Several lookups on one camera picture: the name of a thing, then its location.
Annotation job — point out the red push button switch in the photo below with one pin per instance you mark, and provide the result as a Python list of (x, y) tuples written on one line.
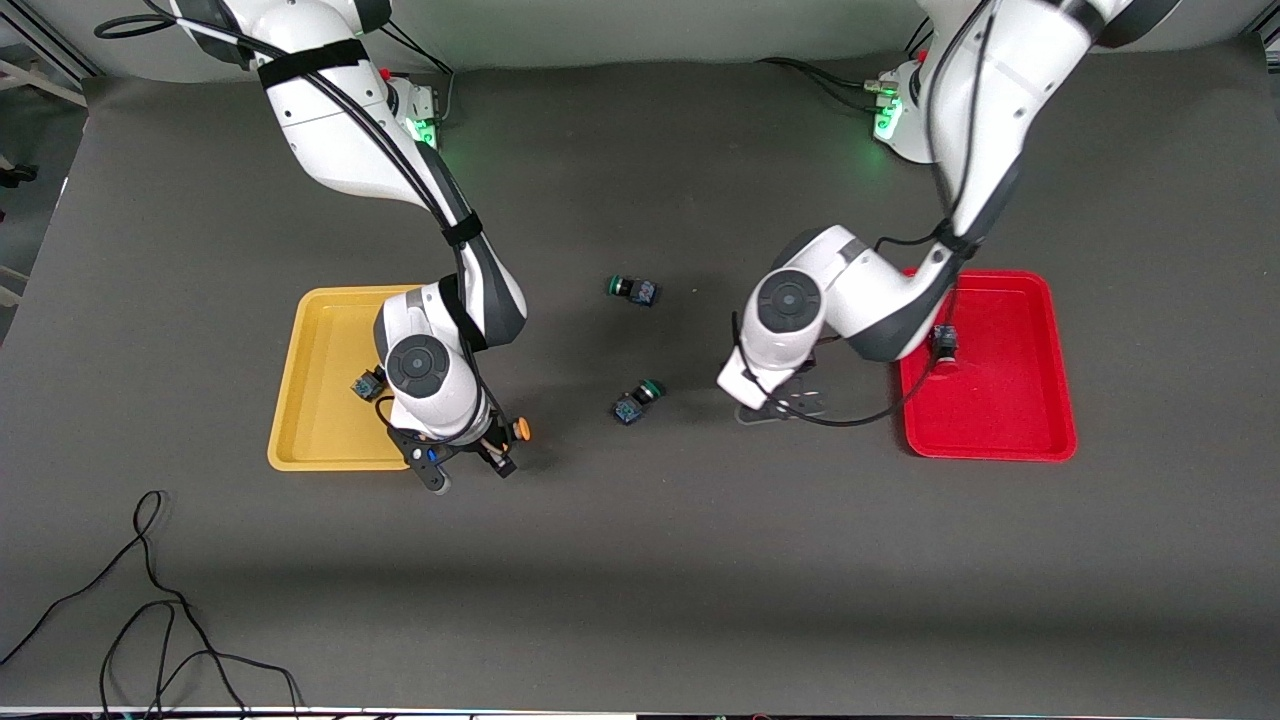
[(944, 340)]

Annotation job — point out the red plastic tray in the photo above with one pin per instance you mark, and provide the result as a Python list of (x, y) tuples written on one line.
[(1010, 390)]

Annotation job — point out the aluminium frame strut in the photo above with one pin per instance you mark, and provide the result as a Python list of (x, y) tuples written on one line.
[(60, 45)]

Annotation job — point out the small black frame foot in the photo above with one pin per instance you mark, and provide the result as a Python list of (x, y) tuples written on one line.
[(15, 175)]

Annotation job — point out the yellow plastic tray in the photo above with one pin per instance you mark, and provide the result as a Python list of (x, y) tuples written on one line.
[(320, 380)]

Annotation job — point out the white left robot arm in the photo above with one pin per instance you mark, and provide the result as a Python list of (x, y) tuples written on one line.
[(1010, 80)]

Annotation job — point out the yellow push button switch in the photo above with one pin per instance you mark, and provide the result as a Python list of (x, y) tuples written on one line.
[(368, 385), (520, 430)]

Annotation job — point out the green push button switch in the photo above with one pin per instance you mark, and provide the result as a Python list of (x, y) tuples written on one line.
[(632, 405), (640, 292)]

